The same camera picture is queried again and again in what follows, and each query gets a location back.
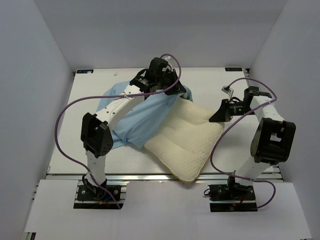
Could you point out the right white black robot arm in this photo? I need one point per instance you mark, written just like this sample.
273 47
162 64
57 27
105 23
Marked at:
271 143

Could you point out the right blue corner label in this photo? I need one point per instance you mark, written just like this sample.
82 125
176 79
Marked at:
233 69

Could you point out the aluminium table front rail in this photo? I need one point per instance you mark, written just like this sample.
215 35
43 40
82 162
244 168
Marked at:
275 176

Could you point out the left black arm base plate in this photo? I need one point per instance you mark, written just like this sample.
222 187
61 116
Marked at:
86 199

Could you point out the blue corner label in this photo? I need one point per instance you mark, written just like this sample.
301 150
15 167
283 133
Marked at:
84 71
233 69

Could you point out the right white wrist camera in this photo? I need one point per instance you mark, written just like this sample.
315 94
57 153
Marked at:
228 90

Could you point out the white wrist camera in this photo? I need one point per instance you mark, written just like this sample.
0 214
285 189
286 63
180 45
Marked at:
168 60
228 90

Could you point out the light blue pillowcase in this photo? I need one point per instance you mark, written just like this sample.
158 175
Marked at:
140 124

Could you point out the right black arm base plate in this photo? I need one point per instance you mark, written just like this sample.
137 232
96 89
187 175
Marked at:
224 199

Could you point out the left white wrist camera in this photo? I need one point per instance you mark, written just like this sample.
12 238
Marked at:
168 60

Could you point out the cream yellow-edged pillow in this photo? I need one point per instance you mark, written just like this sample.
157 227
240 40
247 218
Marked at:
184 140

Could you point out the left blue corner label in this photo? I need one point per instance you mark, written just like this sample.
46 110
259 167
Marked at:
84 71

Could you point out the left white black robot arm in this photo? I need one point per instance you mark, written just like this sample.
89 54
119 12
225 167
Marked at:
96 129

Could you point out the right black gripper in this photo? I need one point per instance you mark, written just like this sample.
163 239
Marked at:
223 114

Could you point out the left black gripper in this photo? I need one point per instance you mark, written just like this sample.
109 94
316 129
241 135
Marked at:
177 89

